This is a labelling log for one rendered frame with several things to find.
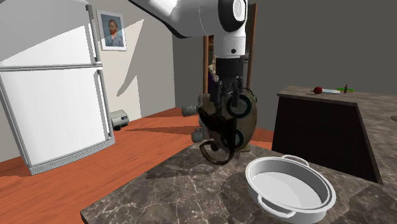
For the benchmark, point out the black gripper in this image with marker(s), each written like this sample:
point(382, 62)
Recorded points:
point(229, 68)

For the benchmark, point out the brown wooden door frame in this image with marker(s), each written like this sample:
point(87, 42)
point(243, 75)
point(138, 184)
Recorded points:
point(252, 37)

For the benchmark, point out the white refrigerator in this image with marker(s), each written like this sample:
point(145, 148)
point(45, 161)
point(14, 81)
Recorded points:
point(52, 102)

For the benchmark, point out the white flat plate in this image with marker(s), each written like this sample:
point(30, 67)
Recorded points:
point(332, 91)

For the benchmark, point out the small brown bottle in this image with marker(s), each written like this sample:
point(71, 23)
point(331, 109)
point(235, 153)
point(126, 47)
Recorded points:
point(346, 88)

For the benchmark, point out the green stick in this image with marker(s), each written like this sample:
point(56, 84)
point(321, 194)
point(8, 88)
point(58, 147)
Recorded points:
point(350, 90)

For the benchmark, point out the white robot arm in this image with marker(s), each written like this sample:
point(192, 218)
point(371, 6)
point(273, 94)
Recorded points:
point(198, 15)

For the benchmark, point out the small grey appliance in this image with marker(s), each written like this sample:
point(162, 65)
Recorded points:
point(119, 118)

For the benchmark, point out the framed portrait wall picture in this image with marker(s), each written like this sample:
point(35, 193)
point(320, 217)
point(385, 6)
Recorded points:
point(112, 31)

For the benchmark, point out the red apple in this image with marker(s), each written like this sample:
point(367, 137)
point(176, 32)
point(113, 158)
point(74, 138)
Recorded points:
point(317, 90)

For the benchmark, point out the olive round figure teal rings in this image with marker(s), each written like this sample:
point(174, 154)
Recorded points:
point(248, 119)

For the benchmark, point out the dark kitchen counter cabinet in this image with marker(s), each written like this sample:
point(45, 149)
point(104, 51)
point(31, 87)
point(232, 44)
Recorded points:
point(322, 136)

